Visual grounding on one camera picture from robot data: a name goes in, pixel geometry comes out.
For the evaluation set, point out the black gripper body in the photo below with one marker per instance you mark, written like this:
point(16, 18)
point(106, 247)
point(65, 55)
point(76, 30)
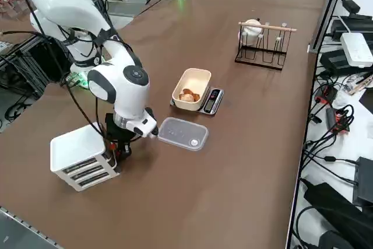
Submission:
point(121, 136)

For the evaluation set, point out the black digital kitchen scale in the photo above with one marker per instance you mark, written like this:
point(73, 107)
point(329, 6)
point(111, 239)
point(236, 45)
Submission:
point(212, 100)

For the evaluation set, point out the black power adapter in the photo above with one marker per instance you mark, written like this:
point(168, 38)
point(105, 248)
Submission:
point(333, 58)
point(351, 5)

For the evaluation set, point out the black fabric bag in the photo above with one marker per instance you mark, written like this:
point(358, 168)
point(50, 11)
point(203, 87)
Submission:
point(335, 211)

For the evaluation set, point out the white smiley mug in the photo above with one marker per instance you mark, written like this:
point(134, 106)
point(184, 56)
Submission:
point(252, 28)

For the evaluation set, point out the brown bread piece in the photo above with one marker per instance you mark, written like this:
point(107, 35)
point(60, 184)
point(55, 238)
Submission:
point(195, 93)

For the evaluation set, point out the black electronics box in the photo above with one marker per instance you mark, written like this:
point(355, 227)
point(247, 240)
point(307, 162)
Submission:
point(364, 179)

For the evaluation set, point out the round beige pastry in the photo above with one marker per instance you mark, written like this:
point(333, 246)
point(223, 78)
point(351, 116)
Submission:
point(186, 97)

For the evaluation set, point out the cream rectangular container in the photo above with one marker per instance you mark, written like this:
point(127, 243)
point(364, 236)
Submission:
point(192, 78)

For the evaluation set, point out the orange black connector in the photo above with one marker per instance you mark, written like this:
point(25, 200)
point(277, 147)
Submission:
point(325, 97)

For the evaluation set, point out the aluminium profile post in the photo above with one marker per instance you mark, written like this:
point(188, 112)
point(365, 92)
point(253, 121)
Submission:
point(332, 4)

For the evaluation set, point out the aluminium table edge rail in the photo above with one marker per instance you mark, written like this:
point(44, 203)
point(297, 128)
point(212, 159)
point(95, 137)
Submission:
point(17, 225)

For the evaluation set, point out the clear plastic lid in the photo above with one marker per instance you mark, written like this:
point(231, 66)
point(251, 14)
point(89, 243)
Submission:
point(180, 132)

